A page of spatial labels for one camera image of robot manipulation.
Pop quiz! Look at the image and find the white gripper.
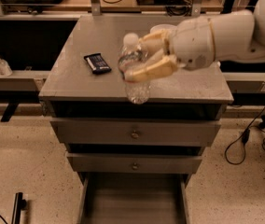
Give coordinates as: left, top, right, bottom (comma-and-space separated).
124, 17, 215, 83

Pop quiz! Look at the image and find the clear plastic water bottle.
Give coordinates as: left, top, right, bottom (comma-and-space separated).
118, 33, 150, 105

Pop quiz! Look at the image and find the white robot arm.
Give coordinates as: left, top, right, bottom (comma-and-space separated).
123, 0, 265, 82

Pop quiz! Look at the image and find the grey drawer cabinet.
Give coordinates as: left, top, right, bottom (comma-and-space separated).
38, 14, 234, 185

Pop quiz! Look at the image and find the top grey drawer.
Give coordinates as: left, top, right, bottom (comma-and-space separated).
50, 118, 220, 147

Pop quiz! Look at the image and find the middle grey drawer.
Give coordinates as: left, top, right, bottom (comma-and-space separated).
66, 153, 202, 174

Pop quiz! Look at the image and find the bottom open grey drawer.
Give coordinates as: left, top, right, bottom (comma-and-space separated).
77, 173, 190, 224

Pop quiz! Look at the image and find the clear sanitizer bottle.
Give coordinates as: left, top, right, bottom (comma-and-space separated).
0, 58, 12, 77

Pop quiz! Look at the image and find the white ceramic bowl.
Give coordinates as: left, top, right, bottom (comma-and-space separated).
150, 24, 176, 34

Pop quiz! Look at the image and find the black stand foot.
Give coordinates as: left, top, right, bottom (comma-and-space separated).
11, 192, 27, 224

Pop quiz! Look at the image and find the black cable bundle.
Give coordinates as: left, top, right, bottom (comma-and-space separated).
164, 0, 192, 17

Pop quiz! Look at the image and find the black floor power cable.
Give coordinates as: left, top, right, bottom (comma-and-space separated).
224, 91, 265, 165

